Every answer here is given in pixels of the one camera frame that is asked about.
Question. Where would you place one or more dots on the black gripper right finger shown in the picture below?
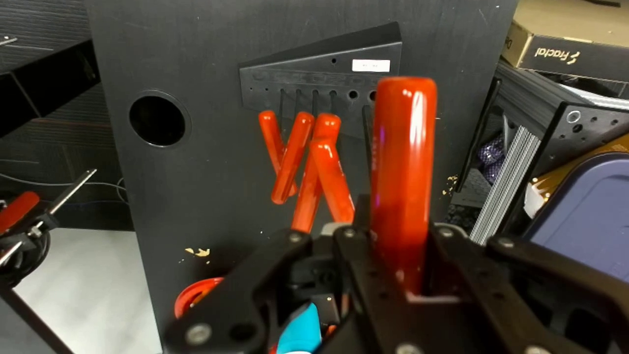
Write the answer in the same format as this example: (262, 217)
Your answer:
(523, 296)

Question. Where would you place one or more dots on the black stand with white label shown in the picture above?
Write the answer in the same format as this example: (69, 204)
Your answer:
(315, 72)

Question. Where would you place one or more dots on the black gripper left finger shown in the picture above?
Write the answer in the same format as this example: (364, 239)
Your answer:
(229, 308)

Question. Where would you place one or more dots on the blue storage bin lid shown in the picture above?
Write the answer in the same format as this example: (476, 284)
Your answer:
(582, 217)

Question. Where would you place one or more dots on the black gold Fractal box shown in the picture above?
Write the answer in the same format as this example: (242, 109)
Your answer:
(577, 56)

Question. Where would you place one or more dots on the aluminium frame rail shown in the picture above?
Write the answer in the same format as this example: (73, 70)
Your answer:
(504, 184)

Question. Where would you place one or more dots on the purple crumpled object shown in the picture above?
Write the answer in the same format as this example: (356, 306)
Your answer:
(490, 152)

